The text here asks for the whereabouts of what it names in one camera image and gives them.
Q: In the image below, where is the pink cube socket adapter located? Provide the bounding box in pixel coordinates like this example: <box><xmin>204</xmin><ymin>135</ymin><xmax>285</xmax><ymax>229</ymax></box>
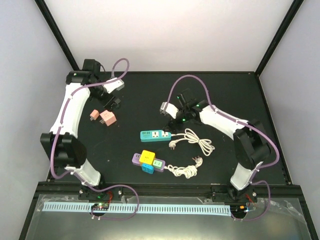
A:
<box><xmin>99</xmin><ymin>110</ymin><xmax>117</xmax><ymax>126</ymax></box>

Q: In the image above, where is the small pink charger plug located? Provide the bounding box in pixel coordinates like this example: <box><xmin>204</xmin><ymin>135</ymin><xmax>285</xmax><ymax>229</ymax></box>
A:
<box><xmin>89</xmin><ymin>109</ymin><xmax>100</xmax><ymax>121</ymax></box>

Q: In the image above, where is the teal power strip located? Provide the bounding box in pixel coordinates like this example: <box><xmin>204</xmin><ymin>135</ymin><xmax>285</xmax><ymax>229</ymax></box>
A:
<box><xmin>140</xmin><ymin>130</ymin><xmax>172</xmax><ymax>143</ymax></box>

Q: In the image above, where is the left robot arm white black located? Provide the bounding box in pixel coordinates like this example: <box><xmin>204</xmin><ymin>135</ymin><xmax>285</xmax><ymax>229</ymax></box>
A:
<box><xmin>40</xmin><ymin>59</ymin><xmax>125</xmax><ymax>200</ymax></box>

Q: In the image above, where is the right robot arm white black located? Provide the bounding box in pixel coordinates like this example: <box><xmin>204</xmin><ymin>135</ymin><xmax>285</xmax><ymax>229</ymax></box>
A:
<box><xmin>159</xmin><ymin>93</ymin><xmax>273</xmax><ymax>202</ymax></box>

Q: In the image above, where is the yellow cube socket adapter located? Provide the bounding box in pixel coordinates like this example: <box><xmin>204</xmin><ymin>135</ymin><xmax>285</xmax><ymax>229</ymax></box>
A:
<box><xmin>139</xmin><ymin>150</ymin><xmax>156</xmax><ymax>165</ymax></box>

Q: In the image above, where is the green plug adapter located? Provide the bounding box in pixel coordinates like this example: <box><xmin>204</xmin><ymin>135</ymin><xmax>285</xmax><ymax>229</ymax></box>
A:
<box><xmin>152</xmin><ymin>160</ymin><xmax>163</xmax><ymax>169</ymax></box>

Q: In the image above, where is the blue cube socket adapter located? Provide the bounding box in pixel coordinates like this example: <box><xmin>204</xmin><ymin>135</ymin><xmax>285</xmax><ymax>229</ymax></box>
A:
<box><xmin>141</xmin><ymin>163</ymin><xmax>154</xmax><ymax>174</ymax></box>

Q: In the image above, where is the purple power strip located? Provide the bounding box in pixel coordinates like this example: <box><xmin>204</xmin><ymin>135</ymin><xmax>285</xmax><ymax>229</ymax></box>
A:
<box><xmin>131</xmin><ymin>153</ymin><xmax>166</xmax><ymax>173</ymax></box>

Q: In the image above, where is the right circuit board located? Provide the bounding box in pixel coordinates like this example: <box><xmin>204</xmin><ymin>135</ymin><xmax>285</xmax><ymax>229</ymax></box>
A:
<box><xmin>230</xmin><ymin>203</ymin><xmax>258</xmax><ymax>213</ymax></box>

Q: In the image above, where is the circuit board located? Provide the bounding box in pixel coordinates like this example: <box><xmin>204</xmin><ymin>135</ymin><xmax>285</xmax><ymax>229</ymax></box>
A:
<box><xmin>230</xmin><ymin>203</ymin><xmax>258</xmax><ymax>213</ymax></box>
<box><xmin>91</xmin><ymin>203</ymin><xmax>110</xmax><ymax>211</ymax></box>

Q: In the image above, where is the left circuit board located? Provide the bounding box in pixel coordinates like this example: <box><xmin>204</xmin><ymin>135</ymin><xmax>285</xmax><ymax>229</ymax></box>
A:
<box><xmin>91</xmin><ymin>203</ymin><xmax>110</xmax><ymax>211</ymax></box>

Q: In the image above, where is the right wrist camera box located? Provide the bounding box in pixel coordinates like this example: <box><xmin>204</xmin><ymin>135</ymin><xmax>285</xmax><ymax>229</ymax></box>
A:
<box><xmin>159</xmin><ymin>102</ymin><xmax>179</xmax><ymax>119</ymax></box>

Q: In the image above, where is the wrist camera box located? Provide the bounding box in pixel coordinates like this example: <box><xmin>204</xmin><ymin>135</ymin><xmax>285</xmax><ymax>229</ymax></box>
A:
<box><xmin>103</xmin><ymin>77</ymin><xmax>125</xmax><ymax>94</ymax></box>
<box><xmin>159</xmin><ymin>102</ymin><xmax>179</xmax><ymax>119</ymax></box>

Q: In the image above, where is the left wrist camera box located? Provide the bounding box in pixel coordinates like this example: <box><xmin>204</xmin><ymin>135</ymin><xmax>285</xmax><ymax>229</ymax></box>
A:
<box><xmin>103</xmin><ymin>77</ymin><xmax>125</xmax><ymax>94</ymax></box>

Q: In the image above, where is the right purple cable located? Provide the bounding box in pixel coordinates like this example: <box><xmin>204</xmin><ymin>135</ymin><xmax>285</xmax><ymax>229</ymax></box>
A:
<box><xmin>166</xmin><ymin>74</ymin><xmax>281</xmax><ymax>222</ymax></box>

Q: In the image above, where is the purple cable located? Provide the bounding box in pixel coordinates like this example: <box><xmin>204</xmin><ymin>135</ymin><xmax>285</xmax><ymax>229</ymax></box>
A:
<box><xmin>166</xmin><ymin>74</ymin><xmax>281</xmax><ymax>222</ymax></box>
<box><xmin>49</xmin><ymin>57</ymin><xmax>140</xmax><ymax>222</ymax></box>

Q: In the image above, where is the white cord of teal strip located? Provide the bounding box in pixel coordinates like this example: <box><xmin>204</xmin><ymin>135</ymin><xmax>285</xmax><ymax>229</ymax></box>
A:
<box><xmin>168</xmin><ymin>128</ymin><xmax>216</xmax><ymax>157</ymax></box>

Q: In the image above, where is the white cord of purple strip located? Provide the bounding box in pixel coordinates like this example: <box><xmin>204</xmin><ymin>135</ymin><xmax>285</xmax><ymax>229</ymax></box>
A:
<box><xmin>164</xmin><ymin>156</ymin><xmax>204</xmax><ymax>180</ymax></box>

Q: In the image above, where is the black front rail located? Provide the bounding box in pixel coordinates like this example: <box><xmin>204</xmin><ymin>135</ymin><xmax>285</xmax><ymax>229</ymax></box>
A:
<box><xmin>34</xmin><ymin>182</ymin><xmax>305</xmax><ymax>202</ymax></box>

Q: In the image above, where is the left black frame post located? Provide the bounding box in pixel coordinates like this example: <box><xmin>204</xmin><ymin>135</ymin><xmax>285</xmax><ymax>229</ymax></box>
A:
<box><xmin>34</xmin><ymin>0</ymin><xmax>80</xmax><ymax>71</ymax></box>

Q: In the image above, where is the black frame post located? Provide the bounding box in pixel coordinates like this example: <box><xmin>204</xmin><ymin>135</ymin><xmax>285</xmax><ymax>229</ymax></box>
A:
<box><xmin>254</xmin><ymin>0</ymin><xmax>304</xmax><ymax>77</ymax></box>
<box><xmin>34</xmin><ymin>0</ymin><xmax>80</xmax><ymax>71</ymax></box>

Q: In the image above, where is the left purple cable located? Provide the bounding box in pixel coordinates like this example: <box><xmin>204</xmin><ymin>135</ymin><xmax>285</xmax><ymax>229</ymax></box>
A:
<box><xmin>49</xmin><ymin>57</ymin><xmax>140</xmax><ymax>222</ymax></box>

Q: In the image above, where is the light blue slotted cable duct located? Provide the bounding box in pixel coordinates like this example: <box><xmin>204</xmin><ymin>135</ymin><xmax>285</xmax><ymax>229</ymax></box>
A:
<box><xmin>42</xmin><ymin>202</ymin><xmax>231</xmax><ymax>217</ymax></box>

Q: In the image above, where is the right black frame post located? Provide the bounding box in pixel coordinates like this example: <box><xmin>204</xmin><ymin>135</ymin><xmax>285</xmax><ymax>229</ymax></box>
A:
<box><xmin>254</xmin><ymin>0</ymin><xmax>304</xmax><ymax>77</ymax></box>

